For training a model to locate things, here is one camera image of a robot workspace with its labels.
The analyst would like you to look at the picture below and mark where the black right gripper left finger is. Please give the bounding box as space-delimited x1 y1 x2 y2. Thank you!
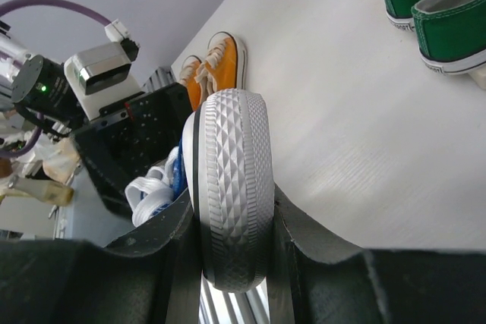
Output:
1 193 201 323

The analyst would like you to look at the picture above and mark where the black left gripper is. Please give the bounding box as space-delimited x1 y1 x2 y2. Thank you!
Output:
74 83 192 220

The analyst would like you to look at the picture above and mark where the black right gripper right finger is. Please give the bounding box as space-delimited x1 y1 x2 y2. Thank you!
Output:
267 189 485 323

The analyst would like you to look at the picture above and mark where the blue sneaker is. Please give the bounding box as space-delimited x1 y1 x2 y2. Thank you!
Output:
125 89 274 293

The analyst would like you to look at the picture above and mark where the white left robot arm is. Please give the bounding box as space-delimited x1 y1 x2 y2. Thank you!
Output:
11 38 192 219

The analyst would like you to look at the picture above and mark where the beige three-tier shoe shelf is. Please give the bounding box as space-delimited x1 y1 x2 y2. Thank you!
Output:
384 0 485 75

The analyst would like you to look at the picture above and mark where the orange sneaker lower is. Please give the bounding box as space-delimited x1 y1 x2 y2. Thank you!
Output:
178 55 203 110

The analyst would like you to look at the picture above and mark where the orange sneaker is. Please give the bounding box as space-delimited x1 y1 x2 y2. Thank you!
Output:
195 31 247 95
178 55 203 110

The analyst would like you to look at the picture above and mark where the orange sneaker upper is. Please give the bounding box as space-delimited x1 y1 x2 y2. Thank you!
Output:
195 31 247 95

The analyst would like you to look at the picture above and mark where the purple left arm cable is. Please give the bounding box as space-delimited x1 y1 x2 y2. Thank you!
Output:
0 0 113 36

